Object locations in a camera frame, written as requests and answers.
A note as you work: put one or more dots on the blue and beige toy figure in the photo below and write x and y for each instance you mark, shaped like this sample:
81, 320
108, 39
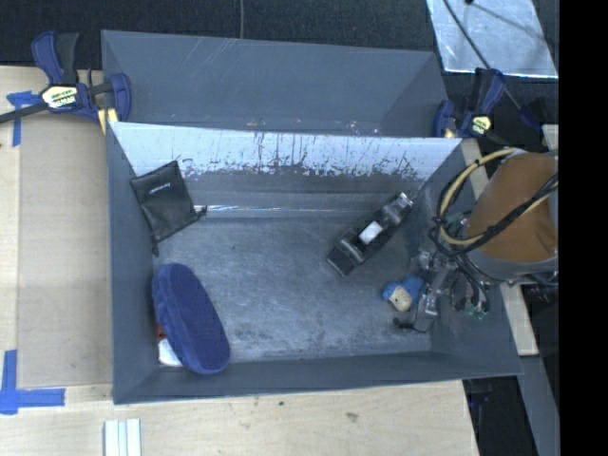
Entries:
404, 291

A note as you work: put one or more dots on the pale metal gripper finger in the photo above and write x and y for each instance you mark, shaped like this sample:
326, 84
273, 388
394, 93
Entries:
424, 263
430, 308

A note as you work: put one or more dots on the dark blue oval case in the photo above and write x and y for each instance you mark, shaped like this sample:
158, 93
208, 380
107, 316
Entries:
190, 318

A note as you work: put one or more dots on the white and red packet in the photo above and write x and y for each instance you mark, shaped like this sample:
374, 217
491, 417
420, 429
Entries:
167, 352

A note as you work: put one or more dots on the grey metal bin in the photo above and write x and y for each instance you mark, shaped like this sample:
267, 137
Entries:
285, 302

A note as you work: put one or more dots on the pale wood flat board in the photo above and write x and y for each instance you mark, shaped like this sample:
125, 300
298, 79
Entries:
62, 254

